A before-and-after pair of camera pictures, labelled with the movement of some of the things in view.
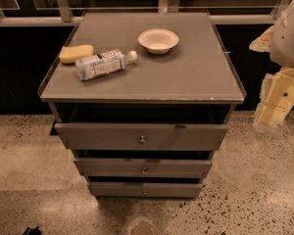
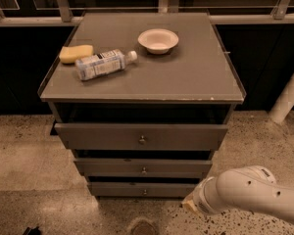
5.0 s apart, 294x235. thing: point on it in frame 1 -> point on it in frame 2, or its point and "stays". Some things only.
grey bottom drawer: x=145 y=190 stays
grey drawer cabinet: x=141 y=100 stays
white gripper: x=288 y=39 -> x=202 y=200
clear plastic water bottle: x=102 y=63 stays
